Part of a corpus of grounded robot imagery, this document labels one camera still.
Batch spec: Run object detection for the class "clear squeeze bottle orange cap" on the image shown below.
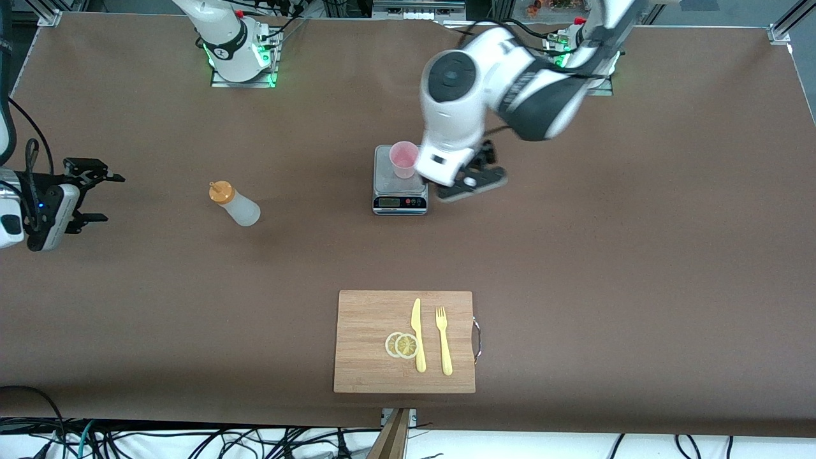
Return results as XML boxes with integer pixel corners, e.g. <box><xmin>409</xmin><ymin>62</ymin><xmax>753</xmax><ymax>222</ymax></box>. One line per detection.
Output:
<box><xmin>209</xmin><ymin>181</ymin><xmax>261</xmax><ymax>227</ymax></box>

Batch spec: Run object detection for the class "yellow plastic knife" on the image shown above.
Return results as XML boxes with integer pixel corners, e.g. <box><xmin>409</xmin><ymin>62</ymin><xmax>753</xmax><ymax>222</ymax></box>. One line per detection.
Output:
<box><xmin>411</xmin><ymin>298</ymin><xmax>426</xmax><ymax>374</ymax></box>

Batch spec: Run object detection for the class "wooden cutting board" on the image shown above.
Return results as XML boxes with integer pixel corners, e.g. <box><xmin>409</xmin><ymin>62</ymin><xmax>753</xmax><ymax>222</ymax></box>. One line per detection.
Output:
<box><xmin>333</xmin><ymin>290</ymin><xmax>482</xmax><ymax>394</ymax></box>

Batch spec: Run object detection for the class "teal floor cable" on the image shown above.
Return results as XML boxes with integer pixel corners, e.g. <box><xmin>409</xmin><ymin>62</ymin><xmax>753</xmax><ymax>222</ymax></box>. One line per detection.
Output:
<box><xmin>75</xmin><ymin>419</ymin><xmax>96</xmax><ymax>459</ymax></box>

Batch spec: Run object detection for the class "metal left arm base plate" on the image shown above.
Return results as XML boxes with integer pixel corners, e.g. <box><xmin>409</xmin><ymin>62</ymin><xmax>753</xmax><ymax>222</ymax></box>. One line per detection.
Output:
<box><xmin>545</xmin><ymin>32</ymin><xmax>615</xmax><ymax>96</ymax></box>

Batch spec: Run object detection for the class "silver digital kitchen scale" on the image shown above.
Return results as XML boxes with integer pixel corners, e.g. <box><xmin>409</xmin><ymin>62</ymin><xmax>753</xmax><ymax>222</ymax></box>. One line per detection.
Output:
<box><xmin>372</xmin><ymin>145</ymin><xmax>428</xmax><ymax>216</ymax></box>

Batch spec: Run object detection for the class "grey power strip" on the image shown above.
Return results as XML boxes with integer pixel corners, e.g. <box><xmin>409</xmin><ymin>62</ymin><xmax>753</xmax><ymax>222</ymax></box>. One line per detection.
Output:
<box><xmin>373</xmin><ymin>0</ymin><xmax>466</xmax><ymax>23</ymax></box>

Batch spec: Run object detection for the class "pink plastic cup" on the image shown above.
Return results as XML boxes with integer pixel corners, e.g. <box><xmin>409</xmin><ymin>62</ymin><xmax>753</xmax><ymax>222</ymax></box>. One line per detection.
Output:
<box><xmin>390</xmin><ymin>141</ymin><xmax>420</xmax><ymax>179</ymax></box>

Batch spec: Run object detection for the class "black looped floor cable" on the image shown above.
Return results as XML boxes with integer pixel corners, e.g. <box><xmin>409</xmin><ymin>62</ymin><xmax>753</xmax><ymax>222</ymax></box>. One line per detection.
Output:
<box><xmin>0</xmin><ymin>385</ymin><xmax>68</xmax><ymax>459</ymax></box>

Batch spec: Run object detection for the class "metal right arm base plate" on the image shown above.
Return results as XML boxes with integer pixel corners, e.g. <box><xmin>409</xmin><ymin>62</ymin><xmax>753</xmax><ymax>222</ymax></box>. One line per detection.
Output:
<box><xmin>210</xmin><ymin>29</ymin><xmax>279</xmax><ymax>89</ymax></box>

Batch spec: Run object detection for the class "aluminium frame bracket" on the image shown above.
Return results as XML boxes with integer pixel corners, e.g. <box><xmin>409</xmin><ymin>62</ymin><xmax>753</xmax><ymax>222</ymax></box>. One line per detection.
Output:
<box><xmin>768</xmin><ymin>0</ymin><xmax>816</xmax><ymax>44</ymax></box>
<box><xmin>22</xmin><ymin>0</ymin><xmax>64</xmax><ymax>27</ymax></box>

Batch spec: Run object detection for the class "brown table cover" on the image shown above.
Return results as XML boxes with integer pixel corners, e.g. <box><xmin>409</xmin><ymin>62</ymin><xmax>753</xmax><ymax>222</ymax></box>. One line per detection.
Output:
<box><xmin>0</xmin><ymin>11</ymin><xmax>816</xmax><ymax>438</ymax></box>

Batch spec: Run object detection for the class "yellow plastic fork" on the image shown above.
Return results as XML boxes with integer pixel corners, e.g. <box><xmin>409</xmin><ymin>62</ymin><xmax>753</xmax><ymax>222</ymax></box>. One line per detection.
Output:
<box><xmin>435</xmin><ymin>306</ymin><xmax>453</xmax><ymax>376</ymax></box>

